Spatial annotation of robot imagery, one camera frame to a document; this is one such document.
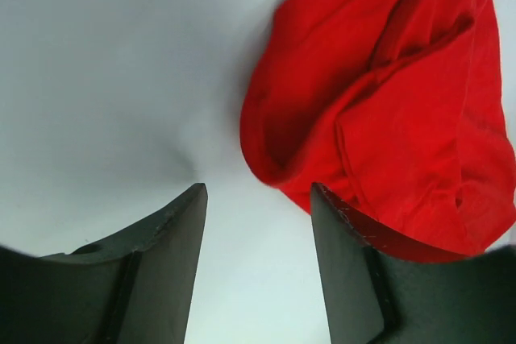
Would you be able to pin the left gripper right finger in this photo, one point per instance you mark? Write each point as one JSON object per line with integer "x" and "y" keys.
{"x": 381, "y": 286}

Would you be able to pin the red t-shirt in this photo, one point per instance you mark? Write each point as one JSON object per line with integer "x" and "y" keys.
{"x": 395, "y": 106}

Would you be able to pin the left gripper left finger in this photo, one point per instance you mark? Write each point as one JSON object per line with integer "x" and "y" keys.
{"x": 134, "y": 286}

